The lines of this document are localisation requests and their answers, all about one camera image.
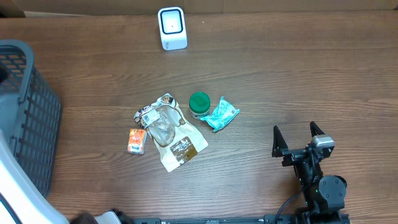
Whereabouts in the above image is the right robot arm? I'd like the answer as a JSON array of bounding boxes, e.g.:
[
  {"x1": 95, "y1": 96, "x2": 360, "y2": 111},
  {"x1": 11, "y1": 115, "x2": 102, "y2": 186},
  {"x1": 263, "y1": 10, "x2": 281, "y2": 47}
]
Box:
[{"x1": 268, "y1": 121, "x2": 350, "y2": 224}]

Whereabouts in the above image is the teal packet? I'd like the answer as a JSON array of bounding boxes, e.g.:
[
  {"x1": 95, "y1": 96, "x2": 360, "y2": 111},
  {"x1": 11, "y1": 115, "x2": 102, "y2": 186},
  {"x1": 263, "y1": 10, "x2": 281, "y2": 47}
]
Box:
[{"x1": 200, "y1": 96, "x2": 240, "y2": 133}]

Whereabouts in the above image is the white barcode scanner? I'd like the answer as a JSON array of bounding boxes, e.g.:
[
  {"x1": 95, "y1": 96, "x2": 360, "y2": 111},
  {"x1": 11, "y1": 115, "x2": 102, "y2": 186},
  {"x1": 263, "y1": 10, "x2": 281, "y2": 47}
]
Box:
[{"x1": 157, "y1": 6, "x2": 188, "y2": 51}]

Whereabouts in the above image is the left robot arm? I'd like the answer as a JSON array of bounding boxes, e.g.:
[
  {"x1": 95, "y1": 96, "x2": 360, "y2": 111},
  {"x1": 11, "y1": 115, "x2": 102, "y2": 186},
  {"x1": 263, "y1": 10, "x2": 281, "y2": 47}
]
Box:
[{"x1": 1, "y1": 93, "x2": 132, "y2": 224}]

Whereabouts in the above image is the grey plastic mesh basket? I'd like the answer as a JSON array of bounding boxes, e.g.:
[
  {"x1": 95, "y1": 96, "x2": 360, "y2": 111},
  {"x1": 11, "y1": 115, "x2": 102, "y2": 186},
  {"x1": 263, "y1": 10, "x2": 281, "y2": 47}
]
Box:
[{"x1": 1, "y1": 39, "x2": 62, "y2": 197}]

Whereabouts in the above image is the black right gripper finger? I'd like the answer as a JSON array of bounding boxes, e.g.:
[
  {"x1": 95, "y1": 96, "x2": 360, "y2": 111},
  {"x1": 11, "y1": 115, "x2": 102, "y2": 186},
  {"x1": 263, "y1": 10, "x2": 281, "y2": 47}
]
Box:
[
  {"x1": 272, "y1": 126, "x2": 288, "y2": 152},
  {"x1": 310, "y1": 121, "x2": 325, "y2": 137}
]

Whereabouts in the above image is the brown white snack pouch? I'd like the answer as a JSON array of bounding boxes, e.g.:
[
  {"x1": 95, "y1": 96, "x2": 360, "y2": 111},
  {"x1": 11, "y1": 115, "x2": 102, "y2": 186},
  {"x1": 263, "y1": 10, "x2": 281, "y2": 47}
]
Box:
[{"x1": 134, "y1": 93, "x2": 208, "y2": 172}]

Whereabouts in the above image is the orange tissue pack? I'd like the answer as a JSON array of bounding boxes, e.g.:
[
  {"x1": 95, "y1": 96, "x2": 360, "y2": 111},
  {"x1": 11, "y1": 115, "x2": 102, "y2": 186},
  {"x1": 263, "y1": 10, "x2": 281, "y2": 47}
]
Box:
[{"x1": 127, "y1": 129, "x2": 147, "y2": 155}]

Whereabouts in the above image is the green lid jar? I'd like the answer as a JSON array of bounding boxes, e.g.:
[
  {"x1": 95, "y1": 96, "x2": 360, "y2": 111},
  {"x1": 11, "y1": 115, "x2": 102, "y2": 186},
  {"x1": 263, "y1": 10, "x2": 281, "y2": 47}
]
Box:
[{"x1": 188, "y1": 92, "x2": 211, "y2": 119}]

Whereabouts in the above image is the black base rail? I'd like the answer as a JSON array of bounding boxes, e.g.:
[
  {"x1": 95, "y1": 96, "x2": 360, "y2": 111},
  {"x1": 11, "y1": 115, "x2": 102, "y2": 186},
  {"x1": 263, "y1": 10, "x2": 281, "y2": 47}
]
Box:
[{"x1": 131, "y1": 214, "x2": 351, "y2": 224}]

